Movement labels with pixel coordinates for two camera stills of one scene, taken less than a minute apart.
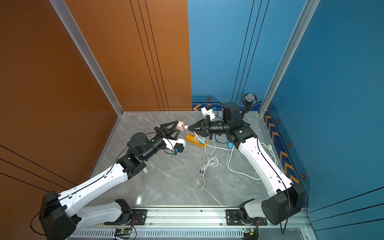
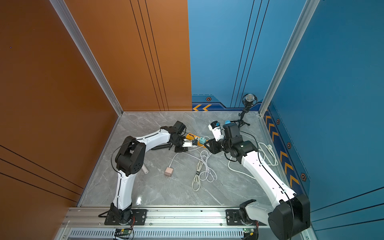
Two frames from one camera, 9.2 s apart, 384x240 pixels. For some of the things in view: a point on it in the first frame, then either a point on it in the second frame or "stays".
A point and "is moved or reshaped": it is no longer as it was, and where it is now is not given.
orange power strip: [195, 140] stays
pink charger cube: [180, 126] is moved or reshaped
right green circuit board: [249, 230] stays
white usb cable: [210, 166] → [209, 172]
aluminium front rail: [192, 218] stays
